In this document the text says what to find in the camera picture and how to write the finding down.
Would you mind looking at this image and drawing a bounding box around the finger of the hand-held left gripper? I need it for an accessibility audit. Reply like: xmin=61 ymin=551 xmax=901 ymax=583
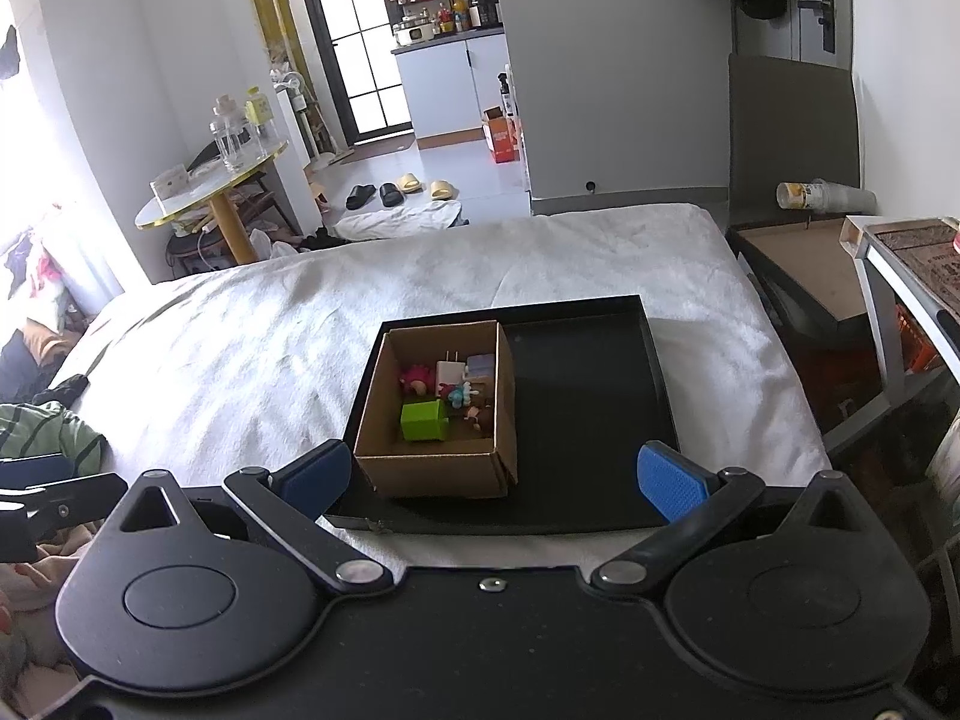
xmin=0 ymin=472 xmax=130 ymax=563
xmin=0 ymin=454 xmax=89 ymax=494

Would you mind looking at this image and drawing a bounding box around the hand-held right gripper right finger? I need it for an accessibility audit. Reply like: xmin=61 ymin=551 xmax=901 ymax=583
xmin=591 ymin=441 xmax=877 ymax=592

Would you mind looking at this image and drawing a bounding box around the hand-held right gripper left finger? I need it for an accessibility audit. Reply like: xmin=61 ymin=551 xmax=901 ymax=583
xmin=105 ymin=439 xmax=395 ymax=593

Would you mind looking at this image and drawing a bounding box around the brown cardboard box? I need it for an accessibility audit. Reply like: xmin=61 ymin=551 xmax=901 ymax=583
xmin=352 ymin=319 xmax=520 ymax=500

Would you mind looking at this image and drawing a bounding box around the black tray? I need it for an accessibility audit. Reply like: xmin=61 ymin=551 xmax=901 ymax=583
xmin=322 ymin=294 xmax=680 ymax=537

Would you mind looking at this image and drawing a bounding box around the green toy cup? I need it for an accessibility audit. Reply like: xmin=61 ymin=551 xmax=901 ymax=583
xmin=400 ymin=399 xmax=449 ymax=442

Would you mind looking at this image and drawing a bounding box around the green striped garment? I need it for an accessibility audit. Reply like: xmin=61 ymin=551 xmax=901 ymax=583
xmin=0 ymin=401 xmax=110 ymax=477

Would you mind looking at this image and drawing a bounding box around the black cloth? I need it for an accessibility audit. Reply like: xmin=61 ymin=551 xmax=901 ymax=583
xmin=30 ymin=373 xmax=91 ymax=407

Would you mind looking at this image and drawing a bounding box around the pink fluffy cloth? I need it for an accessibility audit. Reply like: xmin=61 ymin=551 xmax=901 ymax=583
xmin=0 ymin=532 xmax=98 ymax=720

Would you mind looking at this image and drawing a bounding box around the colourful cushion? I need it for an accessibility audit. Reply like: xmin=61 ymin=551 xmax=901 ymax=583
xmin=0 ymin=229 xmax=83 ymax=331

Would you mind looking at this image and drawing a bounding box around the black framed brown board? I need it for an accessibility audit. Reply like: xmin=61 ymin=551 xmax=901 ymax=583
xmin=727 ymin=214 xmax=875 ymax=350

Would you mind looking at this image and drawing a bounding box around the white side table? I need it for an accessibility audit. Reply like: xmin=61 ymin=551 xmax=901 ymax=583
xmin=840 ymin=214 xmax=960 ymax=421

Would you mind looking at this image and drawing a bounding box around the orange packet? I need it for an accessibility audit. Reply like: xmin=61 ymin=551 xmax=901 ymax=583
xmin=896 ymin=307 xmax=946 ymax=376

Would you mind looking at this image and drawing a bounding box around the round marble table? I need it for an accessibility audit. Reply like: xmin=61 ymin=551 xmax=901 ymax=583
xmin=135 ymin=139 xmax=290 ymax=267

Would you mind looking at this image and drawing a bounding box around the white tissue box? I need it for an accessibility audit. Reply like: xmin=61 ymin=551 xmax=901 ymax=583
xmin=148 ymin=163 xmax=192 ymax=202

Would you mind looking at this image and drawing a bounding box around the stack of paper cups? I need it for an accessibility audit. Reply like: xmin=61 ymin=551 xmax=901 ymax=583
xmin=775 ymin=178 xmax=877 ymax=215

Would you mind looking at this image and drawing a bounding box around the clear glass bottle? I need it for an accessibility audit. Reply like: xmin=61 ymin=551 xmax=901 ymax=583
xmin=210 ymin=96 xmax=248 ymax=173

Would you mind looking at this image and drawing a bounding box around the yellow lid bottle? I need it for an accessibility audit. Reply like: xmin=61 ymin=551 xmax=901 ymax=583
xmin=244 ymin=86 xmax=272 ymax=147

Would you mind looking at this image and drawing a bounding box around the orange cardboard box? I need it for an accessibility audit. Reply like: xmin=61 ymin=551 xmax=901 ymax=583
xmin=482 ymin=106 xmax=522 ymax=164

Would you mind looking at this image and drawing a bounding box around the white standing fan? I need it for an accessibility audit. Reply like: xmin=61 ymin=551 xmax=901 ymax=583
xmin=270 ymin=69 xmax=338 ymax=170

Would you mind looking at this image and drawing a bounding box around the white kitchen cabinet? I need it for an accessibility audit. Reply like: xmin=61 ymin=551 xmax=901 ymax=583
xmin=390 ymin=26 xmax=511 ymax=151

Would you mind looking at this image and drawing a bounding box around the black framed glass door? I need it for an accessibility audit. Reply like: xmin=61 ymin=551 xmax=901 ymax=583
xmin=291 ymin=0 xmax=417 ymax=147

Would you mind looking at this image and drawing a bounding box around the yellow curtain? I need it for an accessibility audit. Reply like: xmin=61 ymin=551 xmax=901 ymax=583
xmin=240 ymin=0 xmax=316 ymax=113

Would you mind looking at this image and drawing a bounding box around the black door lock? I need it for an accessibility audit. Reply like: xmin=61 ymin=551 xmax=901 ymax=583
xmin=799 ymin=0 xmax=837 ymax=53

